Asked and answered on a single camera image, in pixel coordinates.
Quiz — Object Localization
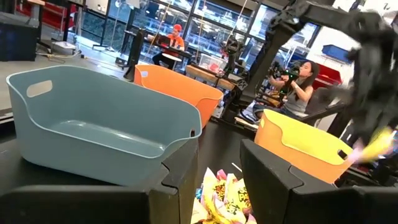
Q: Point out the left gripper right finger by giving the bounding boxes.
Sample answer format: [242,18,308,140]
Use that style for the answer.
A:
[239,138,398,224]

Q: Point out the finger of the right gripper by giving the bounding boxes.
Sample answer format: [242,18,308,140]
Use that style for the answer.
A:
[377,99,398,138]
[354,99,379,146]

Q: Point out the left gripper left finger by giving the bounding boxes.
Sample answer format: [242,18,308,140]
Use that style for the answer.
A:
[0,138,200,224]

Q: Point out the blue-grey plastic bin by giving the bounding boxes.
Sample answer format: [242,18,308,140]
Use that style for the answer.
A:
[6,64,203,187]

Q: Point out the blue storage bin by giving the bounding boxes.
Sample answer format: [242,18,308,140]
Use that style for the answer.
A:
[322,44,352,63]

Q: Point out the red storage bin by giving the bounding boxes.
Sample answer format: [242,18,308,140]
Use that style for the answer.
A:
[312,63,343,91]

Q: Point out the yellow plastic bin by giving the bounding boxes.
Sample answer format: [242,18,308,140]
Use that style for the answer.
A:
[254,108,355,185]

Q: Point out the person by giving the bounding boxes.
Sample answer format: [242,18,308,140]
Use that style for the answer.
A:
[152,24,187,70]
[253,60,321,121]

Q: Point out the orange plastic bin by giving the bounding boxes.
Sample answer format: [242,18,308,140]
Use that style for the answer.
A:
[133,64,224,129]

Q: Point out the white box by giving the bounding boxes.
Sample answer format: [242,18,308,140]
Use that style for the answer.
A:
[51,40,78,56]

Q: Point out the black tower fan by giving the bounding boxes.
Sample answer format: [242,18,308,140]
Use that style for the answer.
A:
[123,27,147,82]

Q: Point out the clear plastic box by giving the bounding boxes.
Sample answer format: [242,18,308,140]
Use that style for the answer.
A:
[198,53,228,74]

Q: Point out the wooden table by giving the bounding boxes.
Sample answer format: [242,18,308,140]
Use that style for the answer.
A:
[185,64,240,91]

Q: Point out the round white stool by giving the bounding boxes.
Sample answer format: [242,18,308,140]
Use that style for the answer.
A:
[161,52,183,63]

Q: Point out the dark cabinet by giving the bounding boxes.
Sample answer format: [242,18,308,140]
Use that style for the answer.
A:
[0,11,40,62]

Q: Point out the black laptop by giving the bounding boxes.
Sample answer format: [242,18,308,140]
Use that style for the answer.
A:
[157,34,172,47]

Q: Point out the red workbench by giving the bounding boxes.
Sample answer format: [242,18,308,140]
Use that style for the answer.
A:
[15,0,78,32]

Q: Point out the black teleoperation handle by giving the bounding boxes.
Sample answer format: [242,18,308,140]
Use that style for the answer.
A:
[269,60,301,96]

